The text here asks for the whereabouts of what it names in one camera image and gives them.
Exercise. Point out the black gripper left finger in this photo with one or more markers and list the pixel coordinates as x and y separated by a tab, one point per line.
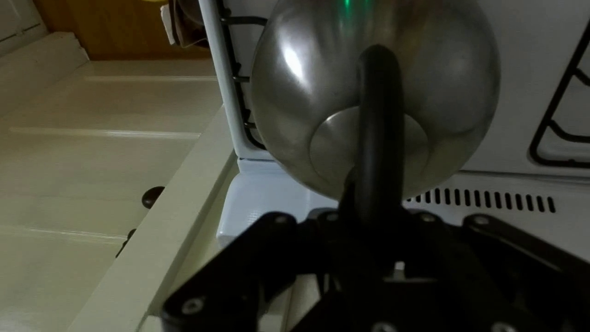
246	259

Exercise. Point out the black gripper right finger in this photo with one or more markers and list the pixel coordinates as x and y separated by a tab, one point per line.
504	264

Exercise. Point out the white gas stove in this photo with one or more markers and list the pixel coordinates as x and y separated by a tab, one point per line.
277	196

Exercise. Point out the small black fitting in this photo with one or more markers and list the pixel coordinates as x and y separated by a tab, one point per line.
152	198

